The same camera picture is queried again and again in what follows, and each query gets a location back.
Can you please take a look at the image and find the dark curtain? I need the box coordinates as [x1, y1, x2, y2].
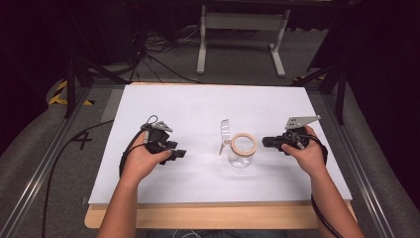
[0, 0, 72, 157]
[306, 0, 420, 202]

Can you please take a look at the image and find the white metal desk frame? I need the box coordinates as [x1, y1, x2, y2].
[196, 4, 292, 79]

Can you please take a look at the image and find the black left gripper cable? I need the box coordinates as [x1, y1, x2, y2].
[118, 114, 159, 178]

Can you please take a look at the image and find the person's right hand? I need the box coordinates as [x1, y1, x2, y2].
[280, 124, 329, 179]

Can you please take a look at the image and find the bundle of floor cables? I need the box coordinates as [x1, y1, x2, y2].
[128, 24, 206, 85]

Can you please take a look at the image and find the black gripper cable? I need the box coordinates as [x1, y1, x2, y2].
[118, 114, 159, 178]
[296, 133, 345, 238]

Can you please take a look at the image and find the clear hinged jar lid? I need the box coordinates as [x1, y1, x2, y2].
[218, 118, 233, 157]

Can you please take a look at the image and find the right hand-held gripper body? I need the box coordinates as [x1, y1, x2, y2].
[277, 114, 322, 156]

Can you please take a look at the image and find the person's left hand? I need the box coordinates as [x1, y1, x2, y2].
[122, 131, 173, 182]

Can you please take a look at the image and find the yellow black floor tape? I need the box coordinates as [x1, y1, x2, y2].
[48, 79, 96, 107]

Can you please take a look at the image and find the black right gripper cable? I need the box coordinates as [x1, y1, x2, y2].
[296, 133, 345, 238]

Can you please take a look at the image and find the black tripod stand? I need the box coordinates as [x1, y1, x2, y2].
[63, 54, 131, 120]
[291, 60, 349, 126]

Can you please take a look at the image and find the black floor cable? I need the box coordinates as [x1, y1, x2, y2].
[41, 119, 115, 238]

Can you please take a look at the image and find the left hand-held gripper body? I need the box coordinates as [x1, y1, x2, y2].
[141, 120, 174, 156]

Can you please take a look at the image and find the aluminium floor rail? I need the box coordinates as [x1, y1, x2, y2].
[320, 92, 396, 238]
[0, 86, 94, 238]

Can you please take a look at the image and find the white table sheet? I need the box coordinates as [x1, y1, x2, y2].
[88, 84, 353, 206]

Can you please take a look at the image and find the clear glass jar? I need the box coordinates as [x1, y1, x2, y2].
[227, 132, 259, 170]

